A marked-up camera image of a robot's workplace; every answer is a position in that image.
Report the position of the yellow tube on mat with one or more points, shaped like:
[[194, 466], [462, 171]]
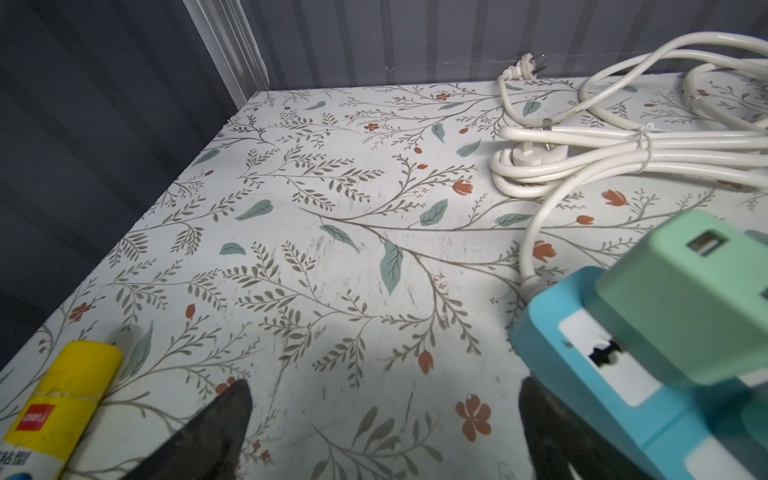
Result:
[[46, 432]]

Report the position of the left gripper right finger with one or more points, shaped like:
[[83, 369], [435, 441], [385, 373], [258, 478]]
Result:
[[562, 446]]

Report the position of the blue power strip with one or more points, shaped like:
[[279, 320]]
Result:
[[717, 432]]

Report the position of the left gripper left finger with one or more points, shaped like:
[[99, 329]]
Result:
[[207, 447]]

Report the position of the floral table mat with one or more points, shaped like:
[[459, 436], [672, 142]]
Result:
[[348, 255]]

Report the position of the green plug adapter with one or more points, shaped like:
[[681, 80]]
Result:
[[688, 301]]

